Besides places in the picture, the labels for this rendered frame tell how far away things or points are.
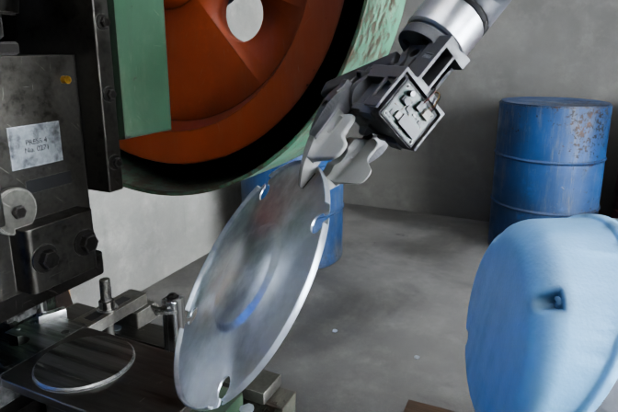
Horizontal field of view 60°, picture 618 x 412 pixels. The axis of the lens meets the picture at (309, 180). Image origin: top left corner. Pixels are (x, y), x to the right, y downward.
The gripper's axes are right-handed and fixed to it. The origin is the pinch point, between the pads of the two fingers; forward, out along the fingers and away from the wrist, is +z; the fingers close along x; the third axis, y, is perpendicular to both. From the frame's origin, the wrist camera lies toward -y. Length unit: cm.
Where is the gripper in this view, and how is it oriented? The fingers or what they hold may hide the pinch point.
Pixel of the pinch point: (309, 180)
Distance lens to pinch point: 58.4
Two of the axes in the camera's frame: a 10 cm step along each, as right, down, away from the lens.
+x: 6.3, 6.1, 4.8
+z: -6.3, 7.6, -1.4
